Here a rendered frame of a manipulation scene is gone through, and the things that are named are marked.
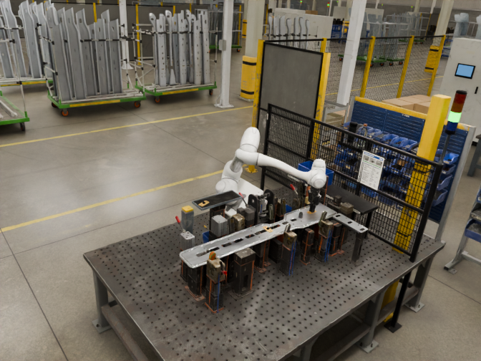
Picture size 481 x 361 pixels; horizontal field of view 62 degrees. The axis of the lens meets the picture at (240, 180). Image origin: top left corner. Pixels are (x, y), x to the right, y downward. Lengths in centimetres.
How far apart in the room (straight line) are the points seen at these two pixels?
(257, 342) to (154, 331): 62
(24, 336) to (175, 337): 159
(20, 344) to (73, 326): 39
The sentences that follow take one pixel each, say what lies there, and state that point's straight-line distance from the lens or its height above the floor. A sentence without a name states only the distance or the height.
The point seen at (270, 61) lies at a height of 174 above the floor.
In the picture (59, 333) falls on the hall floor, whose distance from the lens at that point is 376.
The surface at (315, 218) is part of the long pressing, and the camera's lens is 324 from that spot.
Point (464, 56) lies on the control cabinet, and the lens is 951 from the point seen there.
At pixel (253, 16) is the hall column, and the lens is 1059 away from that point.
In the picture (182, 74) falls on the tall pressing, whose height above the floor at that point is 56.
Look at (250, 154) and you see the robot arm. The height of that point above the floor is 146.
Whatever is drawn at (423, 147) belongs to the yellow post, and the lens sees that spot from 328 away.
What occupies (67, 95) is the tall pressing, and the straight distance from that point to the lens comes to 935.
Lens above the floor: 258
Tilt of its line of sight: 25 degrees down
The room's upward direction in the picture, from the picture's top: 4 degrees clockwise
